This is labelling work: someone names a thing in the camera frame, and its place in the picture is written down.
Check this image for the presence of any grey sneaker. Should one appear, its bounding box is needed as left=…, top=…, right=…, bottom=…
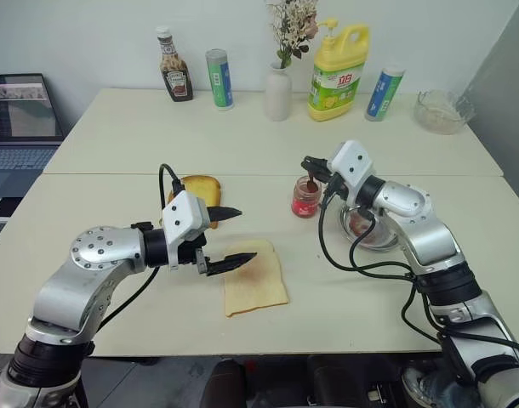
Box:
left=401, top=364, right=450, bottom=408

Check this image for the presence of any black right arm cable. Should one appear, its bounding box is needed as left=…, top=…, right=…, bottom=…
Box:
left=317, top=171, right=519, bottom=363

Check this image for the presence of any pale bread slice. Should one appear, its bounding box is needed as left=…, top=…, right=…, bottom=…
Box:
left=222, top=239, right=291, bottom=319

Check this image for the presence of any small red jam jar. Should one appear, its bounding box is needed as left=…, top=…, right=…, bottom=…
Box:
left=290, top=175, right=322, bottom=218

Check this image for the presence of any brown ketchup bottle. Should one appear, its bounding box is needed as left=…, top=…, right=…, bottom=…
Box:
left=154, top=25, right=196, bottom=103

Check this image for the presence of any black flat pad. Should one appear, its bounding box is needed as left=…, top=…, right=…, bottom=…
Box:
left=0, top=196, right=25, bottom=219

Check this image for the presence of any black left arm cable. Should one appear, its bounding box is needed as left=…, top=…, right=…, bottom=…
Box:
left=91, top=162, right=189, bottom=337

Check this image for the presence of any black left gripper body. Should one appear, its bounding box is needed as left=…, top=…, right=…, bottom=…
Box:
left=176, top=232, right=213, bottom=277

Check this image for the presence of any white ceramic vase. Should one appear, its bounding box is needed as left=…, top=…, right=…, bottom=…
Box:
left=262, top=60, right=296, bottom=122

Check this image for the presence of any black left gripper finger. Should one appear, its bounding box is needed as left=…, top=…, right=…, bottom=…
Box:
left=207, top=252, right=259, bottom=278
left=207, top=206, right=244, bottom=223

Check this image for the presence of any dried flower bouquet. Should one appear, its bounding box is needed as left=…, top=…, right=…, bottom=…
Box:
left=265, top=0, right=321, bottom=70

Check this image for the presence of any clear glass bowl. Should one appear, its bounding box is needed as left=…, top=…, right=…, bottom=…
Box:
left=413, top=88, right=476, bottom=135

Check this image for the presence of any yellow detergent pump bottle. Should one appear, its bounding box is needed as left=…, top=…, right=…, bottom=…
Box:
left=306, top=17, right=371, bottom=123

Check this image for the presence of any blue green cylindrical can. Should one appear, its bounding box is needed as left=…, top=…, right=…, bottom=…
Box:
left=204, top=48, right=236, bottom=112
left=364, top=64, right=403, bottom=123

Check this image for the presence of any dark rounded shape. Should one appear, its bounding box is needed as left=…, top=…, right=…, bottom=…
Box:
left=211, top=358, right=249, bottom=408

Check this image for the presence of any grey laptop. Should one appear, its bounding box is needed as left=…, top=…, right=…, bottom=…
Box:
left=0, top=72, right=67, bottom=199

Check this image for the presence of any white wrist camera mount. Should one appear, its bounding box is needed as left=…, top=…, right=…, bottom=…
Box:
left=160, top=190, right=212, bottom=268
left=328, top=139, right=378, bottom=201

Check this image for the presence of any metal bowl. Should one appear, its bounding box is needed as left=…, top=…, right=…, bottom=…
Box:
left=339, top=205, right=401, bottom=252

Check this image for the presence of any golden toasted bread slice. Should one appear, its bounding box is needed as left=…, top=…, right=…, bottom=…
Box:
left=158, top=174, right=224, bottom=231

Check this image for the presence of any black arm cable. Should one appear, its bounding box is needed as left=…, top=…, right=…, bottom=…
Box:
left=91, top=162, right=189, bottom=337
left=317, top=171, right=519, bottom=363

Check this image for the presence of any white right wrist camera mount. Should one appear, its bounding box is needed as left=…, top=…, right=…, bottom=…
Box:
left=328, top=139, right=378, bottom=201

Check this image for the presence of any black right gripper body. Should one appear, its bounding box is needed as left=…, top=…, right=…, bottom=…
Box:
left=322, top=158, right=345, bottom=193

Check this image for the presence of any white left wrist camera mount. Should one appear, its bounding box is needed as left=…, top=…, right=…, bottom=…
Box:
left=160, top=190, right=212, bottom=268

